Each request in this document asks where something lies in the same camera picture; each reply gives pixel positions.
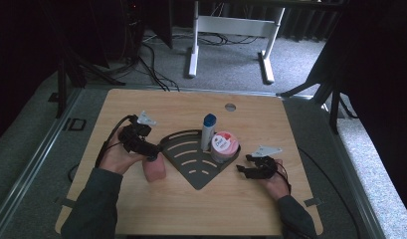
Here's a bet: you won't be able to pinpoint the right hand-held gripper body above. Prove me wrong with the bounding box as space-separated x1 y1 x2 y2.
251 144 283 180

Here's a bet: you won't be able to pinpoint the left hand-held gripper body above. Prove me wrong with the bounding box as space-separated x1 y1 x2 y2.
119 111 157 153

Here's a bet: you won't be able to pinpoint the pink bottle with blue cap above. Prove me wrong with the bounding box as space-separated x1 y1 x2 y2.
141 152 167 183

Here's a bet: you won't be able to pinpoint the pink lidded cream jar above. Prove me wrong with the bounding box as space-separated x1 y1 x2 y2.
210 130 240 164

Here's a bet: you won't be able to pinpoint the black slotted corner shelf rack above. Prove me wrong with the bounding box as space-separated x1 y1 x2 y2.
159 128 242 191

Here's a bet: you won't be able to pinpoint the white bottle with blue cap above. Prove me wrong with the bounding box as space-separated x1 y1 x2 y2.
200 113 218 152

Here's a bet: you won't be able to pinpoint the person's right hand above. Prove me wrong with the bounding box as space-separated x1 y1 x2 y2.
261 159 291 201

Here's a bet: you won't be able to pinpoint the person's left hand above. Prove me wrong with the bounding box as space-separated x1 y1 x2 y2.
99 127 145 175

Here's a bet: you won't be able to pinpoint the black metal stand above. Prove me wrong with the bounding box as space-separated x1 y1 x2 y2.
56 49 125 119
277 43 358 133

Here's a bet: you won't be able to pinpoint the dark computer tower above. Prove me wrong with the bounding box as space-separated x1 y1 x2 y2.
120 0 146 64

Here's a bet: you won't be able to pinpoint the left hand-held gripper cable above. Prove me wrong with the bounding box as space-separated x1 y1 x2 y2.
95 114 139 168

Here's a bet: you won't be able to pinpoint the hand-held gripper cable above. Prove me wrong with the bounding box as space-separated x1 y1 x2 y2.
275 163 293 196
95 114 139 168

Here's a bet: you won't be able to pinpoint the right hand-held gripper cable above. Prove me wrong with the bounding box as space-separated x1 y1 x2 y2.
275 163 293 196

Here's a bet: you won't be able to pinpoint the black floor bracket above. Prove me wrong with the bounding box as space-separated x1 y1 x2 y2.
63 118 88 131

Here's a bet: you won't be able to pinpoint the black floor cables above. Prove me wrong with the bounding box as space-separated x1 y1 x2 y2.
137 43 180 93

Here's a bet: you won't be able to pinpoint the long black floor cable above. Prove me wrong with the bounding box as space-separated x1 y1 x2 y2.
298 146 360 239

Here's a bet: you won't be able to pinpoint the white desk frame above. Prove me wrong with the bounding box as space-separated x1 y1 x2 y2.
187 0 287 85

